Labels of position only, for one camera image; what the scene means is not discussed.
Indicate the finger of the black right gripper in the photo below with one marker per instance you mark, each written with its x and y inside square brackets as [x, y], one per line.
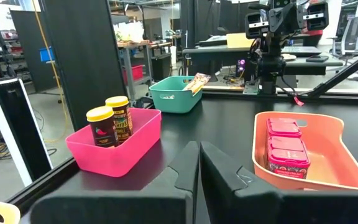
[294, 20]
[277, 23]

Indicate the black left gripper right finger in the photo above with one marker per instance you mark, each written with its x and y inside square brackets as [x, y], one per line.
[275, 208]

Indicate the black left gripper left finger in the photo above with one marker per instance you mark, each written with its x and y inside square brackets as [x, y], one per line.
[120, 208]

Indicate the red-lid smoked paprika tin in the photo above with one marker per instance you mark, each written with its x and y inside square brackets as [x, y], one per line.
[287, 158]
[283, 127]

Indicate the yellow-lid chili logo jar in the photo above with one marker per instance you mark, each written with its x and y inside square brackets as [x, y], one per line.
[102, 133]

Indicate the yellow-lid crunchy onion jar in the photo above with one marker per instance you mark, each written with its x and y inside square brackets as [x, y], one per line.
[123, 118]

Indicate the orange spice packet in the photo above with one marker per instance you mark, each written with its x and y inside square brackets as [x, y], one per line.
[197, 82]

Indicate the open laptop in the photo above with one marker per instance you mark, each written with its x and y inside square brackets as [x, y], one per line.
[303, 51]

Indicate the white round plate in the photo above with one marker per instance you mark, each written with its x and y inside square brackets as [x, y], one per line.
[289, 57]

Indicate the pale orange storage box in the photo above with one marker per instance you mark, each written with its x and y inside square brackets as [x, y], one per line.
[238, 40]

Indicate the black smartphone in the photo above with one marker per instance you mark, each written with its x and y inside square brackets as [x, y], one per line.
[317, 58]

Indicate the grey office chair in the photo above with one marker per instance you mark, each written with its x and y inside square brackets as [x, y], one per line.
[357, 34]

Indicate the black office desk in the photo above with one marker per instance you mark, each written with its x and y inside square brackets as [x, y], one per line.
[334, 63]

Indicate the pink plastic bin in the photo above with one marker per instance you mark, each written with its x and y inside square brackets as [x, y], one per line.
[126, 155]

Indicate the computer tower purple light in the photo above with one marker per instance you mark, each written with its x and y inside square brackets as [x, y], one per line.
[241, 65]

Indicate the orange plastic bin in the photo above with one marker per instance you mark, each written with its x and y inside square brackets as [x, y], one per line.
[331, 161]

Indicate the red hanging tag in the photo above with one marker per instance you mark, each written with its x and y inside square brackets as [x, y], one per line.
[298, 101]

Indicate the teal plastic bin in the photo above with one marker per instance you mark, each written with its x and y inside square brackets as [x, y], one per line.
[179, 102]

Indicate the black waste bin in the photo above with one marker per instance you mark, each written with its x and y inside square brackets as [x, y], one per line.
[161, 67]

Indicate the white and black tower fan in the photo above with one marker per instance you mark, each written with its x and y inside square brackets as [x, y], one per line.
[17, 130]

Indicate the red storage bin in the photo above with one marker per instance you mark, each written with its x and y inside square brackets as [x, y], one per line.
[134, 73]

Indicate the wooden top metal workbench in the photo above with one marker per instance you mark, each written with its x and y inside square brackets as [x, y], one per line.
[132, 44]

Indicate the black partition panel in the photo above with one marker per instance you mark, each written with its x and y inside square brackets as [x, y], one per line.
[85, 62]
[26, 37]

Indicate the blue storage bin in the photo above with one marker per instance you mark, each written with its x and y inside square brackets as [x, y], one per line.
[46, 54]

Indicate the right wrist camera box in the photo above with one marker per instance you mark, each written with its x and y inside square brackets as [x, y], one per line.
[280, 3]

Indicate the black diagonal frame brace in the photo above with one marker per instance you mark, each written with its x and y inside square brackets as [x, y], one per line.
[343, 71]

